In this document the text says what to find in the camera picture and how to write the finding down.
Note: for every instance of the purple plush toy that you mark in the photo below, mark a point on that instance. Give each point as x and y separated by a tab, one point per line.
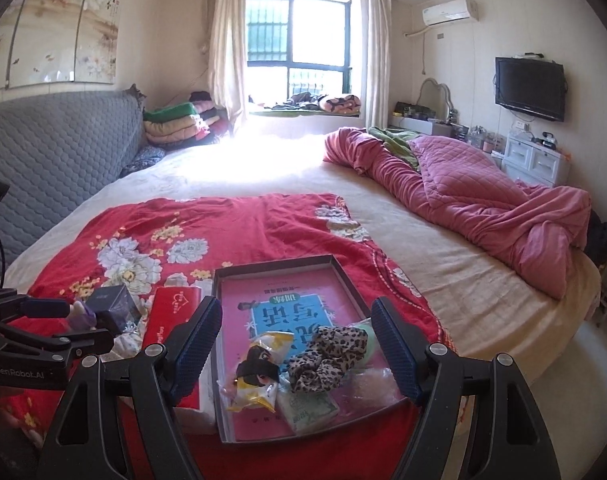
83	317

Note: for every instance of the yellow snack packet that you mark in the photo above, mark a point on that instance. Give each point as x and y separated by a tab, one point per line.
256	390

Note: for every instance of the patterned window sill cushion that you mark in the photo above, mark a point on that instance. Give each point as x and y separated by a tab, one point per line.
341	104

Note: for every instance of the white drawer cabinet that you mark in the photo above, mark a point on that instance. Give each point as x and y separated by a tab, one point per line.
533	160

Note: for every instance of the vanity mirror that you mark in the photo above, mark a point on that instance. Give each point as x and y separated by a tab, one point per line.
433	97

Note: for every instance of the pink quilt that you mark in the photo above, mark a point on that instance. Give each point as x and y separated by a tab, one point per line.
483	200

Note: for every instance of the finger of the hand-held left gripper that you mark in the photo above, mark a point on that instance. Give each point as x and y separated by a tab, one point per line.
46	308
78	339

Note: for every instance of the red tissue pack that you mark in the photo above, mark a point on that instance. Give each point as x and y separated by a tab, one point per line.
168	320

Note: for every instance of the dark blue box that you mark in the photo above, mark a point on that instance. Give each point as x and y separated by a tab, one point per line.
113	305

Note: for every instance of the brown furry thing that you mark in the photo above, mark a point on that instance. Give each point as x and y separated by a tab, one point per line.
135	96

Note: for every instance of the floral wall painting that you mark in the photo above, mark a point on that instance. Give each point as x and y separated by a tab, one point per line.
58	25

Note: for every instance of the window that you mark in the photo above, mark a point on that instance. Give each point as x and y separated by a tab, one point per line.
313	35

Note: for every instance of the dark patterned pillow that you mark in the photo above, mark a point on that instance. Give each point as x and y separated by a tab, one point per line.
143	160

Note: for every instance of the leopard print scrunchie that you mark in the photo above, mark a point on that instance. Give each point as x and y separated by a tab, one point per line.
323	360

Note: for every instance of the cream curtain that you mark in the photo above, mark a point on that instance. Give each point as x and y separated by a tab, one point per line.
373	60
226	60

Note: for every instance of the pink and blue book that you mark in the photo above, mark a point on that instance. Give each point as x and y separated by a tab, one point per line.
283	290

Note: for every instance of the green blanket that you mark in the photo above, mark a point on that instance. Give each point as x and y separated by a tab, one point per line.
393	142

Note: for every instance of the dressing table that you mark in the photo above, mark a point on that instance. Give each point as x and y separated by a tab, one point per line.
418	125

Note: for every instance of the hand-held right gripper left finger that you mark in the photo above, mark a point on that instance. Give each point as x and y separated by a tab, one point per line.
198	347

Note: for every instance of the stack of folded blankets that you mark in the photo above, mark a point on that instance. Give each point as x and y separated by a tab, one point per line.
173	127

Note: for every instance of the red floral blanket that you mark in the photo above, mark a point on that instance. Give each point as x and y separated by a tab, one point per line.
233	225

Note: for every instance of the black flat television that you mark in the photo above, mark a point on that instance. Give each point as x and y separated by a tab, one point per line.
531	87

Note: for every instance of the grey quilted headboard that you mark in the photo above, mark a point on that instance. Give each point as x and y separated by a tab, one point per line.
58	160

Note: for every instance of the dark cloth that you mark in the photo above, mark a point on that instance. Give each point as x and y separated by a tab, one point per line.
606	240

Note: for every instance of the dark clothes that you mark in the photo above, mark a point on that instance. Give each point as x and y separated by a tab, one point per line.
298	102

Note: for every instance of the green white tissue pack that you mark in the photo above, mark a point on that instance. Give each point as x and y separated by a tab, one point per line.
308	407

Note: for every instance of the bed with cream sheet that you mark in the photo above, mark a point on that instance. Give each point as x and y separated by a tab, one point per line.
433	260

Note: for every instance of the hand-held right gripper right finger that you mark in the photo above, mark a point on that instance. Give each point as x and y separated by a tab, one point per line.
393	352

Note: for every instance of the white air conditioner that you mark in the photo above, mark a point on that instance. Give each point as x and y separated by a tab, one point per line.
448	12

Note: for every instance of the clear plastic packet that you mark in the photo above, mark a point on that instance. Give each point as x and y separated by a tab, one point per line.
378	382

